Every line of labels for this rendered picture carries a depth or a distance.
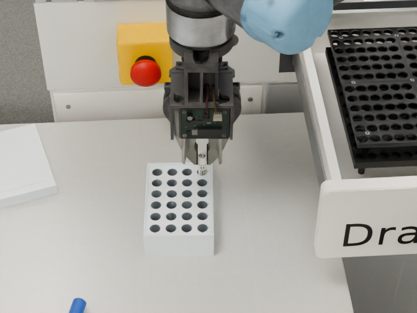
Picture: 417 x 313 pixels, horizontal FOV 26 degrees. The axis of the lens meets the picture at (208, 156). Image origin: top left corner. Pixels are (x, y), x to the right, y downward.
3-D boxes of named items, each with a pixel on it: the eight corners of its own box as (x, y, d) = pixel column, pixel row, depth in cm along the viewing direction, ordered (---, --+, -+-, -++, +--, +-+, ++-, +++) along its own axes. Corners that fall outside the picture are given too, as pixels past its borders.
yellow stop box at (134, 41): (174, 87, 120) (172, 43, 115) (120, 89, 120) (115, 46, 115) (172, 63, 124) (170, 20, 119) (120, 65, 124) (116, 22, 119)
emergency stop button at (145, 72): (162, 89, 118) (161, 65, 115) (131, 90, 117) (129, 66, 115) (161, 74, 120) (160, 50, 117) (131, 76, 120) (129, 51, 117)
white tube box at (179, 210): (213, 255, 110) (213, 235, 107) (144, 256, 110) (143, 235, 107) (212, 182, 119) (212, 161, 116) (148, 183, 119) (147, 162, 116)
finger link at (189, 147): (171, 189, 110) (173, 133, 104) (173, 155, 115) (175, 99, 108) (197, 189, 111) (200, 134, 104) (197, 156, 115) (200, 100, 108)
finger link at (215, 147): (206, 189, 111) (203, 134, 104) (206, 156, 115) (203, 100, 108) (232, 189, 110) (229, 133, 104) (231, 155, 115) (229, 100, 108)
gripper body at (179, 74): (168, 144, 103) (164, 60, 94) (170, 95, 109) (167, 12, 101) (235, 144, 103) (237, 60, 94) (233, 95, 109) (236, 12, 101)
